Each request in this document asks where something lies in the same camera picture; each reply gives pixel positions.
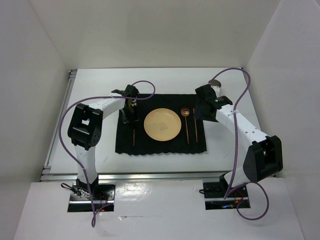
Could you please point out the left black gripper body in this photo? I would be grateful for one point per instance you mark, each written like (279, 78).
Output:
(129, 114)

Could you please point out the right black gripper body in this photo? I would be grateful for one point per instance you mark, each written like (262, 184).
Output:
(199, 112)

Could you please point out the copper knife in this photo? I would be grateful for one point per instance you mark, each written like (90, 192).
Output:
(195, 126)

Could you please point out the copper spoon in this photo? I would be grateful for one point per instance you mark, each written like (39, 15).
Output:
(185, 112)

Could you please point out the black cloth placemat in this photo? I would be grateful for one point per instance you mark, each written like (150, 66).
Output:
(144, 145)

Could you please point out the orange round plate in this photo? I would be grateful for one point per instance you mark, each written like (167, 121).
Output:
(162, 124)

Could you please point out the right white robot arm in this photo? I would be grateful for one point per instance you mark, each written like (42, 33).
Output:
(264, 156)

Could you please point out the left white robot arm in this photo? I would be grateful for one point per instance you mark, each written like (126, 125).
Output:
(85, 130)

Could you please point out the aluminium table frame rail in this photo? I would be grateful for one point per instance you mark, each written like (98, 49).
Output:
(220, 142)

